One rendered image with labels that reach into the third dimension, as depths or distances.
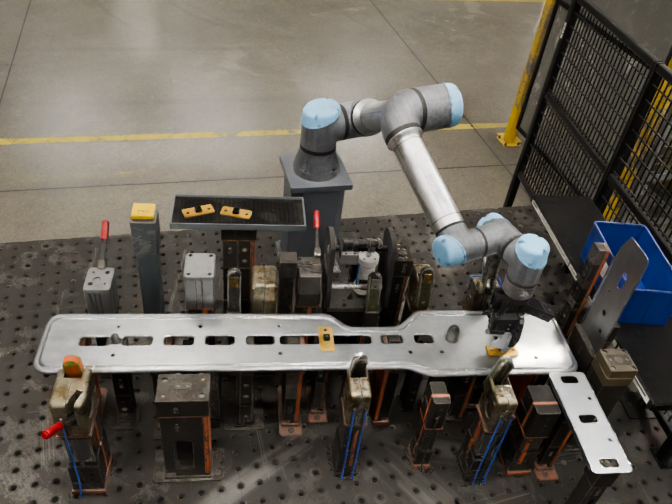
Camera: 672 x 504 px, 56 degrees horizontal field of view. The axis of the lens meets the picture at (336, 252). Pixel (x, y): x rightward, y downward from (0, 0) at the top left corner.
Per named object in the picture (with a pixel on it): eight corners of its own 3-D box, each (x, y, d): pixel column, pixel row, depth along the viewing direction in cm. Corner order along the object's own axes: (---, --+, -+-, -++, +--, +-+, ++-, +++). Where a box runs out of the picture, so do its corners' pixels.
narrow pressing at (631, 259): (596, 356, 171) (648, 261, 149) (579, 325, 180) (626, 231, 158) (598, 356, 171) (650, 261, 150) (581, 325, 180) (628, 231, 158)
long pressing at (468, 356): (27, 383, 147) (25, 379, 146) (50, 313, 164) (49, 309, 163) (582, 374, 167) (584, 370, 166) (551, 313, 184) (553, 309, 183)
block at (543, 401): (502, 478, 174) (533, 417, 156) (490, 443, 182) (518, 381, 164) (535, 477, 175) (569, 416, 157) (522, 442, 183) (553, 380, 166)
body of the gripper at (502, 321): (481, 315, 164) (492, 280, 156) (512, 314, 165) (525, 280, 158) (489, 337, 158) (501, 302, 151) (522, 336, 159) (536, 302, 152)
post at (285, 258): (273, 358, 198) (279, 262, 172) (273, 346, 201) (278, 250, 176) (289, 358, 198) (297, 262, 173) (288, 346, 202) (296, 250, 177)
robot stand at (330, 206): (274, 245, 240) (279, 153, 215) (327, 240, 245) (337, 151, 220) (284, 281, 225) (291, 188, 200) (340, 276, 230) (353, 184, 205)
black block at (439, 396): (408, 476, 171) (430, 411, 153) (401, 442, 180) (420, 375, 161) (437, 475, 173) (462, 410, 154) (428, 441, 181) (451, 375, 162)
